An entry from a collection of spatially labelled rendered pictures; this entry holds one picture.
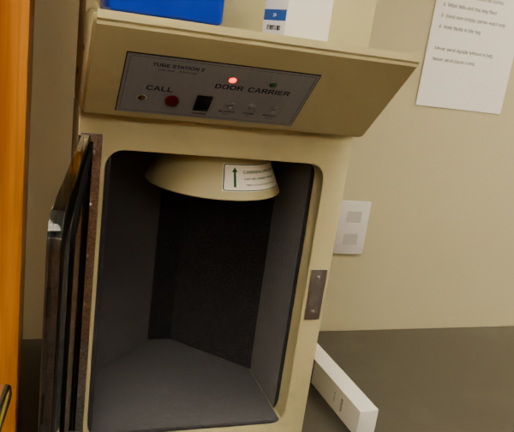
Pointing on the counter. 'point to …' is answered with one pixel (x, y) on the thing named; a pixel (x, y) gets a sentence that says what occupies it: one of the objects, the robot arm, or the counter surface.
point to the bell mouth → (213, 177)
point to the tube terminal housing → (319, 229)
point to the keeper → (315, 294)
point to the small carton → (298, 18)
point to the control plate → (195, 85)
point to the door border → (62, 267)
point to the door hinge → (88, 275)
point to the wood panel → (8, 195)
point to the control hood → (343, 56)
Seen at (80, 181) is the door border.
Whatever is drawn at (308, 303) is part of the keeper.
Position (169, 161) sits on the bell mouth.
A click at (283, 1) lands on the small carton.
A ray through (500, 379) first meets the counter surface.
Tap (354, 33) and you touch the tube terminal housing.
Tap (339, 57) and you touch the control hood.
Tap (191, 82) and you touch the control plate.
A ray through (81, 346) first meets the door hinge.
